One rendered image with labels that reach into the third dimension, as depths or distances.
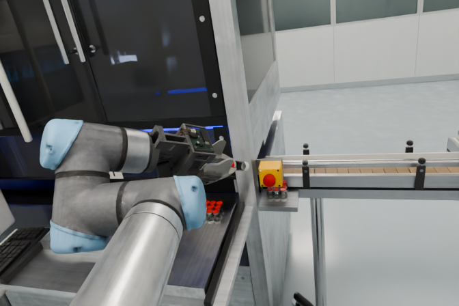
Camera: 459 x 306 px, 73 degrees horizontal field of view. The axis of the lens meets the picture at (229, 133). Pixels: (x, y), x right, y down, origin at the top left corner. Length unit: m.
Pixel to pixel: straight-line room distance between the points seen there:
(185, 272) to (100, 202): 0.50
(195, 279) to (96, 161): 0.50
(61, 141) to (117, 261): 0.22
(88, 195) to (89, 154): 0.06
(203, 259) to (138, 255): 0.62
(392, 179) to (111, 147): 0.92
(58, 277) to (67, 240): 0.61
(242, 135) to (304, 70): 4.67
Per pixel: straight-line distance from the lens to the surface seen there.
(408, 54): 5.75
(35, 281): 1.12
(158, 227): 0.37
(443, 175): 1.20
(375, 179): 1.16
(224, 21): 0.90
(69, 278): 1.07
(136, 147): 0.52
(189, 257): 0.96
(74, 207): 0.48
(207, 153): 0.56
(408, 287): 2.10
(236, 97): 0.93
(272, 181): 0.99
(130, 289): 0.31
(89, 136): 0.50
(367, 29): 5.57
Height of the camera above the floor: 1.52
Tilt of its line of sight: 22 degrees down
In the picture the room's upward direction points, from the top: 9 degrees counter-clockwise
